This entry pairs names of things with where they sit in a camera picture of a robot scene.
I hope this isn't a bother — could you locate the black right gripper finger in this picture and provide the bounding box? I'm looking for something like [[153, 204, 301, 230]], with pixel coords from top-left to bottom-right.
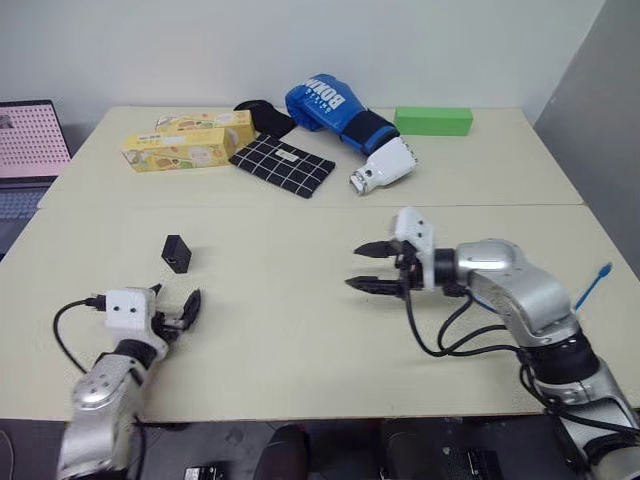
[[344, 274, 401, 297], [352, 240, 402, 260]]

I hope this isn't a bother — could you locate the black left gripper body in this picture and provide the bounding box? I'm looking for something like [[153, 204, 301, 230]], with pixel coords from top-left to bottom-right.
[[151, 308, 194, 344]]

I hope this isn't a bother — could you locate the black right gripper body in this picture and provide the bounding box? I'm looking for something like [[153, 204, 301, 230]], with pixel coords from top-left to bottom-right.
[[392, 240, 426, 303]]

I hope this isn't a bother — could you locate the small black box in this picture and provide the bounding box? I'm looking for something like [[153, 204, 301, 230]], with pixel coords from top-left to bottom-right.
[[160, 234, 193, 275]]

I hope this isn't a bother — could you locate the yellow printed carton box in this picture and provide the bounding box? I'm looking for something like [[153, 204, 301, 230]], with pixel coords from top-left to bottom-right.
[[121, 126, 239, 175], [153, 110, 256, 147]]

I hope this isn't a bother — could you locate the black white checked pouch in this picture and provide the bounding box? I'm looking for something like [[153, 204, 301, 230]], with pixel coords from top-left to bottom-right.
[[228, 131, 338, 202]]

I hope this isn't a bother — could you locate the green rectangular block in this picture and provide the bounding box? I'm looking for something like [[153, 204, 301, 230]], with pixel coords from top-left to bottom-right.
[[393, 105, 475, 138]]

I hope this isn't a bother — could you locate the blue boxing glove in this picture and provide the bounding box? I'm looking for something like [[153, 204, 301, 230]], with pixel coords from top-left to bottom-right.
[[284, 74, 402, 157]]

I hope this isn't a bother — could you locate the black device with label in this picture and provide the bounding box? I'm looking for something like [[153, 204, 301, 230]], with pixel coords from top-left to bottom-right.
[[183, 464, 222, 480]]

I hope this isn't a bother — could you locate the dark rounded shape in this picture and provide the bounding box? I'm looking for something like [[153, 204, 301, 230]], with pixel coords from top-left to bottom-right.
[[263, 423, 312, 480]]

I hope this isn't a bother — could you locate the black fabric item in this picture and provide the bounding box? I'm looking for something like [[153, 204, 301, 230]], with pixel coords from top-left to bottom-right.
[[233, 99, 297, 140]]

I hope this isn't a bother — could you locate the blue toothbrush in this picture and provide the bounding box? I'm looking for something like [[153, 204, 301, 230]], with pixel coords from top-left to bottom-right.
[[573, 262, 614, 310]]

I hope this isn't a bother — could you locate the laptop with pink screen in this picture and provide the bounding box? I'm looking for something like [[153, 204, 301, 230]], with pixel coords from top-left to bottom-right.
[[0, 99, 74, 262]]

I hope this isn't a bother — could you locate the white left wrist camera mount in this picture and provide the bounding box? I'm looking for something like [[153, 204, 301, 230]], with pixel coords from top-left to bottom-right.
[[103, 287, 170, 362]]

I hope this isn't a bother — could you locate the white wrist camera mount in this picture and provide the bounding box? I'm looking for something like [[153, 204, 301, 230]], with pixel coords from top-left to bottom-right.
[[390, 206, 437, 292], [103, 287, 170, 362]]

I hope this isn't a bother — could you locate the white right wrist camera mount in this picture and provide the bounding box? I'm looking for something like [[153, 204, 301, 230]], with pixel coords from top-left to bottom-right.
[[390, 206, 437, 292]]

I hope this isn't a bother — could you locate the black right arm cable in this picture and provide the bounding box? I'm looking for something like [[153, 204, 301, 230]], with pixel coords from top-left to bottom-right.
[[402, 288, 523, 359]]

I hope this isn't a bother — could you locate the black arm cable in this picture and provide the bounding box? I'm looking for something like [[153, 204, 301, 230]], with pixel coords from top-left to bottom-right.
[[402, 288, 523, 359], [52, 295, 108, 375]]

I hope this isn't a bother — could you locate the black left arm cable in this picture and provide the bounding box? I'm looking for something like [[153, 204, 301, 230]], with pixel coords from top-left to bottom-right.
[[52, 295, 108, 375]]

